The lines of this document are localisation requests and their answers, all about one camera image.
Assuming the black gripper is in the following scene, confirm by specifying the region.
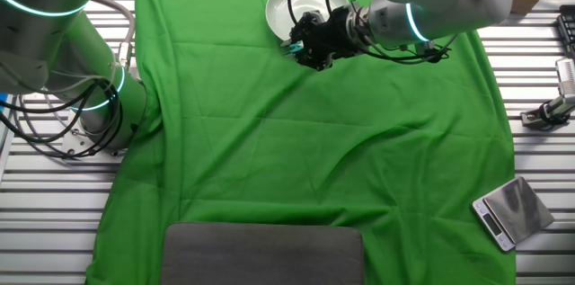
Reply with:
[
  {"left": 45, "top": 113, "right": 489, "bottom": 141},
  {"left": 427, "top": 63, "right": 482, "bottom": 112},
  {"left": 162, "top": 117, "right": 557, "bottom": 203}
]
[{"left": 289, "top": 4, "right": 365, "bottom": 72}]

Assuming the blue plastic clothespin clamp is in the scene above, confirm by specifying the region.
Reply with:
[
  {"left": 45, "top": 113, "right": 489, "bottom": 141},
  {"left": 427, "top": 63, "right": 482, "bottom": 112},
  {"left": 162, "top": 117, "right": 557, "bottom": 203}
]
[{"left": 282, "top": 40, "right": 305, "bottom": 57}]

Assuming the white round bowl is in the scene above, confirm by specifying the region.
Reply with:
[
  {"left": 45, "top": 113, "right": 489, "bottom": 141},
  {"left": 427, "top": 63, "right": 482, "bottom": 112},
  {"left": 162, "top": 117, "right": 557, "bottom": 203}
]
[{"left": 264, "top": 0, "right": 349, "bottom": 42}]

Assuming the green cloth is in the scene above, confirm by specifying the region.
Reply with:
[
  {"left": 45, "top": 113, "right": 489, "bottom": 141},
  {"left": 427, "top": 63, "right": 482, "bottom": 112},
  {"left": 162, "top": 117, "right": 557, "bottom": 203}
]
[{"left": 84, "top": 0, "right": 518, "bottom": 285}]

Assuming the grey cushion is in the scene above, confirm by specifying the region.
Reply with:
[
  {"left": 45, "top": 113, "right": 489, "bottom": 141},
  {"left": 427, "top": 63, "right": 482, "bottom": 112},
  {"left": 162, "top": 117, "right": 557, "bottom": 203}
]
[{"left": 160, "top": 221, "right": 366, "bottom": 285}]

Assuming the black keyboard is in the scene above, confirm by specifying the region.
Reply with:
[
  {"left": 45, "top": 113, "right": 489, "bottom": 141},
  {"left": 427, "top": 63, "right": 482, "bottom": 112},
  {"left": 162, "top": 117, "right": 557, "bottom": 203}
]
[{"left": 555, "top": 4, "right": 575, "bottom": 59}]

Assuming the silver digital kitchen scale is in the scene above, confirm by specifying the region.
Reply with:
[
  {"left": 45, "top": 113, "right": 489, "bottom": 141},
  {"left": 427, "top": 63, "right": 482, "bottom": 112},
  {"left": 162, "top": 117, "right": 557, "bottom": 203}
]
[{"left": 471, "top": 175, "right": 556, "bottom": 254}]

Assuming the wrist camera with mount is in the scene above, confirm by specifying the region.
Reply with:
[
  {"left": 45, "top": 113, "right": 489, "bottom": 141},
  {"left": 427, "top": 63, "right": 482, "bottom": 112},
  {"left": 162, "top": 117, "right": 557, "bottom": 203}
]
[{"left": 413, "top": 38, "right": 452, "bottom": 65}]

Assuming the grey robot base hose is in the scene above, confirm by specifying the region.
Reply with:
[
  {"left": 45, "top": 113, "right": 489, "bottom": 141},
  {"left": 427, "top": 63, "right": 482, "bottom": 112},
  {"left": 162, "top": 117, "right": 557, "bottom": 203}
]
[{"left": 89, "top": 0, "right": 137, "bottom": 73}]

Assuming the black base cable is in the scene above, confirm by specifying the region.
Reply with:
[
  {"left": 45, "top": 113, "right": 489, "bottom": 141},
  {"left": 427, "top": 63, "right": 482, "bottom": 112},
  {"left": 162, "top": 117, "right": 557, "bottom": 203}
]
[{"left": 0, "top": 76, "right": 124, "bottom": 160}]

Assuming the metal camera mount arm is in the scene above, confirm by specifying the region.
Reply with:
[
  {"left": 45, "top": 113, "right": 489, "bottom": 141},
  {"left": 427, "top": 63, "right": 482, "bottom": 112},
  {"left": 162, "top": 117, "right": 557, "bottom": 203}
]
[{"left": 519, "top": 94, "right": 575, "bottom": 132}]

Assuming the silver exterior camera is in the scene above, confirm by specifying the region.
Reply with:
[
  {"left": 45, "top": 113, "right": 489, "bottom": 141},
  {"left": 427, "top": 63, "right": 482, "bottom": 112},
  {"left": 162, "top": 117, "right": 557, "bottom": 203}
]
[{"left": 554, "top": 57, "right": 575, "bottom": 96}]

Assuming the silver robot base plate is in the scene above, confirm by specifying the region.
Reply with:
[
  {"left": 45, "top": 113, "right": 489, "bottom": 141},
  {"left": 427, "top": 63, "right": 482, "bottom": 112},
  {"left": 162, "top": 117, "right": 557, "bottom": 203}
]
[{"left": 59, "top": 120, "right": 128, "bottom": 159}]

